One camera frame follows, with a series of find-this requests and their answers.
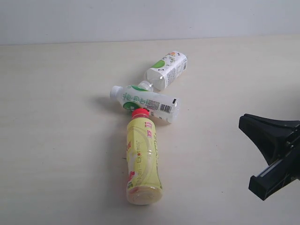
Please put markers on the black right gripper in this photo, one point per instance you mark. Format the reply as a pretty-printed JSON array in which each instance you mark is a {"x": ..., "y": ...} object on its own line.
[{"x": 279, "y": 143}]

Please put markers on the green white label plastic bottle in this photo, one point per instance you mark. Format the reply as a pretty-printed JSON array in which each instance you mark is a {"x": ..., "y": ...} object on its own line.
[{"x": 158, "y": 105}]

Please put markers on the yellow juice bottle red cap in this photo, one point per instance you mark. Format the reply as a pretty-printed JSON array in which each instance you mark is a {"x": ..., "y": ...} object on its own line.
[{"x": 143, "y": 184}]

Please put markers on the square white green label bottle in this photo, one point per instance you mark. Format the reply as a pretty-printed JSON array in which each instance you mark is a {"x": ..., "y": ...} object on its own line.
[{"x": 164, "y": 71}]

